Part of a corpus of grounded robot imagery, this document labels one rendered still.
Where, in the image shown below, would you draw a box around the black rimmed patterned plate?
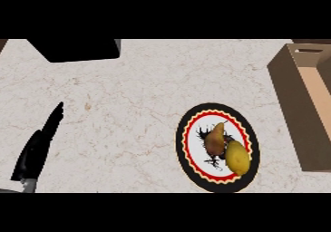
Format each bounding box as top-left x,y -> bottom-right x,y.
174,102 -> 262,194

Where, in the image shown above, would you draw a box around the yellow lemon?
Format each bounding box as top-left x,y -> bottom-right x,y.
224,140 -> 252,177

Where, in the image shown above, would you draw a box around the black appliance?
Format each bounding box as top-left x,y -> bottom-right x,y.
26,39 -> 124,63

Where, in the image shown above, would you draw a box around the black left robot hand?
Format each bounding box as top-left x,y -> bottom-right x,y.
10,101 -> 66,183

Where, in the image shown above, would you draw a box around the brown cardboard box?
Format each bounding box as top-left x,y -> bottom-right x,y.
267,43 -> 331,174

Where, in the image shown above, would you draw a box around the brown yellow pear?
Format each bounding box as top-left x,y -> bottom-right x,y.
205,121 -> 230,158

